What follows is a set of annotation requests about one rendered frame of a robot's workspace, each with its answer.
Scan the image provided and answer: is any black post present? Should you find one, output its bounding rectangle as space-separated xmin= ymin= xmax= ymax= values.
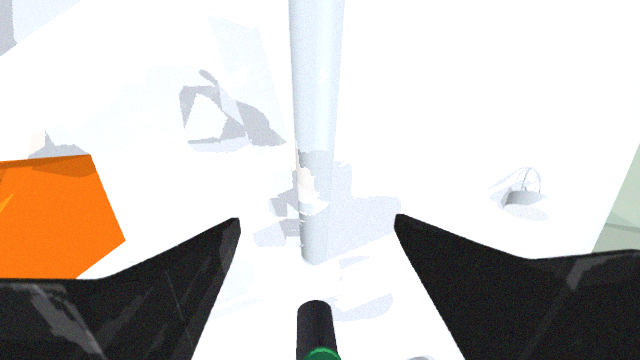
xmin=296 ymin=300 xmax=338 ymax=360

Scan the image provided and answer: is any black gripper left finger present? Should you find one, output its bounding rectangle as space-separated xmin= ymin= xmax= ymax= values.
xmin=0 ymin=217 xmax=241 ymax=360

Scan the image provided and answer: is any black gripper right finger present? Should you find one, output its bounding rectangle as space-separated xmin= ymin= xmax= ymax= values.
xmin=393 ymin=214 xmax=640 ymax=360

